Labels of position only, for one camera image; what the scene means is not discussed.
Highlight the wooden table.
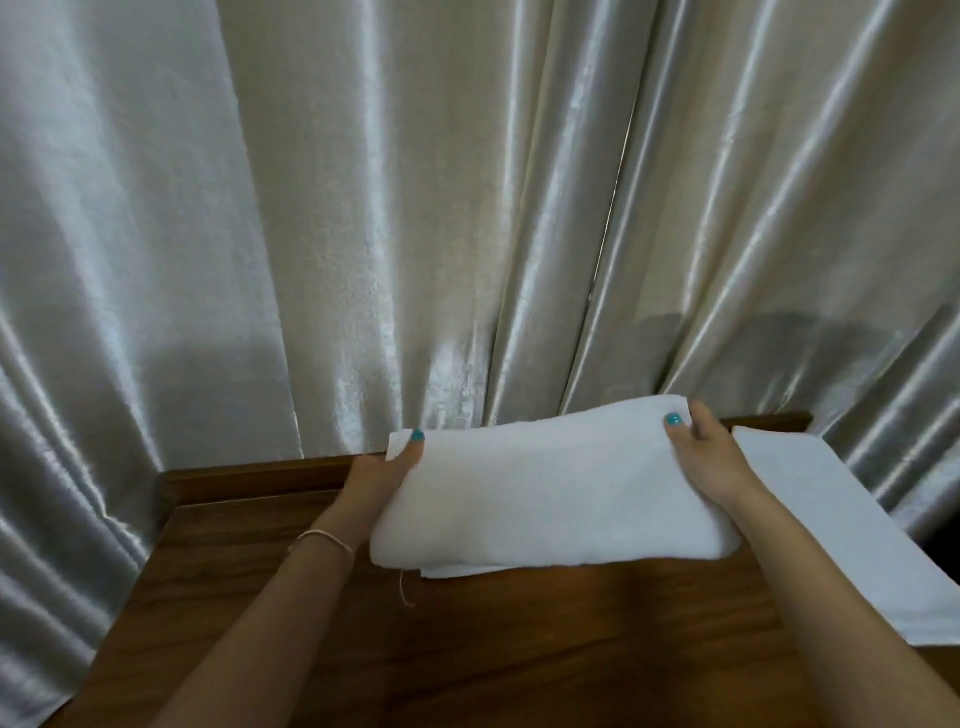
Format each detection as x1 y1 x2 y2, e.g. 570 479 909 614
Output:
63 412 960 728

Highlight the white towel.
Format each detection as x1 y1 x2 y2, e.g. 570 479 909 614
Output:
369 394 744 580
731 426 960 648

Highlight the person's right hand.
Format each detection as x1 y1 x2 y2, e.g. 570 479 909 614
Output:
663 400 760 506

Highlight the beige string bracelet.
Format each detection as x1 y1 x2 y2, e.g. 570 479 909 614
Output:
288 528 356 560

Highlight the person's left hand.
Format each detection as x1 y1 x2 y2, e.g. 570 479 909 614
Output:
318 429 426 538

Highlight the flat white towel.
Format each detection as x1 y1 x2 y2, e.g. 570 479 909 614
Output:
731 426 960 648

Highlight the person's left forearm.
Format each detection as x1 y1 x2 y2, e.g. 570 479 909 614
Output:
150 525 355 728

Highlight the silver satin curtain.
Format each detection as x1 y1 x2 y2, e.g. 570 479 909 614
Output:
0 0 960 728

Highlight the person's right forearm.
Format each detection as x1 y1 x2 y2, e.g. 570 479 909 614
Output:
716 480 960 728

